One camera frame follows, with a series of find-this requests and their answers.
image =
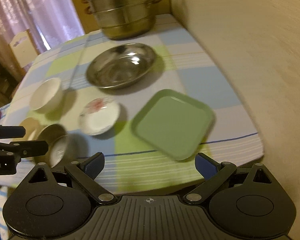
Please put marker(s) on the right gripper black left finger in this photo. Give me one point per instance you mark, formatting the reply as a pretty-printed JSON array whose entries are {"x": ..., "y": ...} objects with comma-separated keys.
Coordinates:
[{"x": 84, "y": 174}]

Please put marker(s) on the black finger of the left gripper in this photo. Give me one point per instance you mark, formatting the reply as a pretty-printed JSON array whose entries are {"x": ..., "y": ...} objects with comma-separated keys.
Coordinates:
[
  {"x": 23, "y": 149},
  {"x": 9, "y": 132}
]

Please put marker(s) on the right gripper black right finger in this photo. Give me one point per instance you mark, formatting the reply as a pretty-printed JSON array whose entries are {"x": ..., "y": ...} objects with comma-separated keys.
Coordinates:
[{"x": 215, "y": 175}]

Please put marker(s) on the stainless steel bowl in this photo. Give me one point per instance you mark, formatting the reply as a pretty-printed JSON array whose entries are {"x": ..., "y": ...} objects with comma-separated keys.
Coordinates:
[{"x": 57, "y": 139}]

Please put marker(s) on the white ceramic bowl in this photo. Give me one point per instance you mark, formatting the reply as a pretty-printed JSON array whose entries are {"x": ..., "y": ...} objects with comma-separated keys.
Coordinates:
[{"x": 47, "y": 97}]

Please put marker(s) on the white floral ceramic plate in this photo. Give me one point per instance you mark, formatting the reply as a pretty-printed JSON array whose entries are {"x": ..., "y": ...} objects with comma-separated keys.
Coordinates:
[{"x": 99, "y": 116}]

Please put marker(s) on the green square plastic tray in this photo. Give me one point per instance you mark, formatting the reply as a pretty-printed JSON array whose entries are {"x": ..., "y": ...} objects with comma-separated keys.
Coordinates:
[{"x": 173, "y": 123}]

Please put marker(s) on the dark metal storage rack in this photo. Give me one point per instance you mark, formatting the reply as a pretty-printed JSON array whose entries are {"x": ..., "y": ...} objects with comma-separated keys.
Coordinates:
[{"x": 8, "y": 85}]

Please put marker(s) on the checkered blue green tablecloth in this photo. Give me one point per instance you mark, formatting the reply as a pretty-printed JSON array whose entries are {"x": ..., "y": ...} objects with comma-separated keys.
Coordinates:
[{"x": 132, "y": 165}]

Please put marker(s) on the large stainless steel basin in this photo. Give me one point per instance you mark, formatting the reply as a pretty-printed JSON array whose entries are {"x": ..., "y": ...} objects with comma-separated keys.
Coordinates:
[{"x": 121, "y": 66}]

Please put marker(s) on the pink sheer curtain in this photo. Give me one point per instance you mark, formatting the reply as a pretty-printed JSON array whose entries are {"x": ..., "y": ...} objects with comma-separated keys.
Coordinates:
[{"x": 49, "y": 22}]

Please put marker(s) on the stainless steel steamer pot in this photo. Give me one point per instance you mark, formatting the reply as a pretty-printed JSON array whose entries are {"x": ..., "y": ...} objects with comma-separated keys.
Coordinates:
[{"x": 122, "y": 19}]

